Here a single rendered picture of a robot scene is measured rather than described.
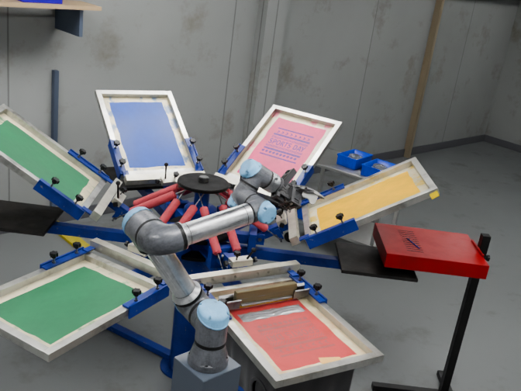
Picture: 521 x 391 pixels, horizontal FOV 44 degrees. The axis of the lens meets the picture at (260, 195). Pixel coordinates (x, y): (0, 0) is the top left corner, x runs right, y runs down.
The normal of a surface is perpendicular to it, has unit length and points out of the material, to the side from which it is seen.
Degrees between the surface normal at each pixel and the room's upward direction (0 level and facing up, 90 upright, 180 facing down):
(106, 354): 0
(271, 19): 90
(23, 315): 0
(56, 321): 0
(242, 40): 90
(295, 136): 32
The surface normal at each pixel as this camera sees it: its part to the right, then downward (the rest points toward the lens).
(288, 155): -0.16, -0.66
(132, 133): 0.36, -0.59
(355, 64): 0.68, 0.34
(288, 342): 0.13, -0.93
